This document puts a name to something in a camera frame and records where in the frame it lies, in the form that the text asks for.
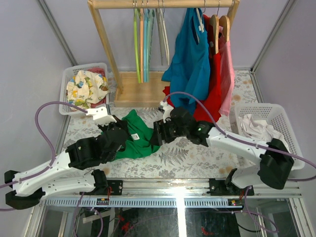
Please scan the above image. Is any white hanger with blue shirt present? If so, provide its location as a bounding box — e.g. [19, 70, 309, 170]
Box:
[195, 8, 204, 33]

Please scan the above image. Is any green plastic hanger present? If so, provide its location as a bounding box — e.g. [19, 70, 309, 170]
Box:
[133, 0, 141, 83]

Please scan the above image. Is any green t shirt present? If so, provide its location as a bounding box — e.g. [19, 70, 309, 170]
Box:
[115, 110, 159, 160]

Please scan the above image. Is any pink t shirt hanging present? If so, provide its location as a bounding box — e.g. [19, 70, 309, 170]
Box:
[218, 26, 235, 117]

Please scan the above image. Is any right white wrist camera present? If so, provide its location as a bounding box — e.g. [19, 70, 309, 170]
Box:
[158, 101, 174, 122]

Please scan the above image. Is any blue t shirt hanging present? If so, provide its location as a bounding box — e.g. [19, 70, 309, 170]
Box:
[162, 8, 210, 114]

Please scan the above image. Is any orange plastic hanger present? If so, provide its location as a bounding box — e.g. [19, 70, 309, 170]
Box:
[139, 8, 144, 83]

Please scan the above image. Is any wooden hanger with red shirt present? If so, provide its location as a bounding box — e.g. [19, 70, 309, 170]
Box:
[203, 14, 219, 56]

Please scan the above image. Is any left white plastic basket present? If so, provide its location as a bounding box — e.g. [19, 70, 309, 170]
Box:
[58, 62, 111, 117]

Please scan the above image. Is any patterned cream cloth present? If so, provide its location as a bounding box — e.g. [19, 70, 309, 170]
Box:
[66, 70, 109, 110]

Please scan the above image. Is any blue plastic hanger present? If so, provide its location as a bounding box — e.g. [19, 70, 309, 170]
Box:
[143, 8, 148, 82]

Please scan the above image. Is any white plastic basket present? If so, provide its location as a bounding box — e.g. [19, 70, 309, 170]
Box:
[58, 62, 111, 117]
[235, 103, 302, 157]

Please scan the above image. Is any floral table cloth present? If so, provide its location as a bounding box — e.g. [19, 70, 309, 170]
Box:
[63, 70, 258, 179]

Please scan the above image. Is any dark red cloth in basket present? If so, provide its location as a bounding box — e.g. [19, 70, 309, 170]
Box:
[87, 67, 105, 77]

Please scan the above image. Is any aluminium mounting rail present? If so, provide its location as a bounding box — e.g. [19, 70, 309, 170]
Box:
[39, 177, 303, 208]

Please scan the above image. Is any wooden hanger with pink shirt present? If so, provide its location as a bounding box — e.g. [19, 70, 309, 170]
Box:
[215, 11, 230, 43]

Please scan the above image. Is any red t shirt hanging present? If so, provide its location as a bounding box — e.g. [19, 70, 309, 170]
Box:
[162, 14, 223, 123]

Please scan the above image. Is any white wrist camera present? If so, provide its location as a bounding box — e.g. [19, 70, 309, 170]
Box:
[86, 104, 117, 125]
[158, 101, 174, 122]

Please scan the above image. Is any right white plastic basket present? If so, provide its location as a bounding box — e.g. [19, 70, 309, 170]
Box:
[235, 103, 302, 157]

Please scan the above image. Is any white cloth in basket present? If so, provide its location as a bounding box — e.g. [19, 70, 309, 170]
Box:
[237, 114, 290, 152]

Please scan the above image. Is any wooden clothes rack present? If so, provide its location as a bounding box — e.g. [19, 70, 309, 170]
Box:
[87, 0, 240, 108]

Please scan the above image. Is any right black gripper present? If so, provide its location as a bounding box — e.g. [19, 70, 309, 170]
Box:
[149, 117, 188, 147]

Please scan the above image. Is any teal plastic hanger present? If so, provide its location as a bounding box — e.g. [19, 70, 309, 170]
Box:
[146, 9, 155, 82]

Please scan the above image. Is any cream white hanger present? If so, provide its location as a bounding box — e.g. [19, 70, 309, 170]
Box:
[159, 1, 170, 66]

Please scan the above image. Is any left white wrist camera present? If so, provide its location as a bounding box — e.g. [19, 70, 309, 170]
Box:
[86, 104, 117, 125]

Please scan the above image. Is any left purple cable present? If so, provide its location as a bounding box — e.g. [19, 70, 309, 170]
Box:
[0, 101, 88, 212]

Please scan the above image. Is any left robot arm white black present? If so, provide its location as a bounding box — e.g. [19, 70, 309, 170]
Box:
[4, 119, 130, 210]

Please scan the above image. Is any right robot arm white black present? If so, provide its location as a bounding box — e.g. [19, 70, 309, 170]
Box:
[150, 107, 294, 196]

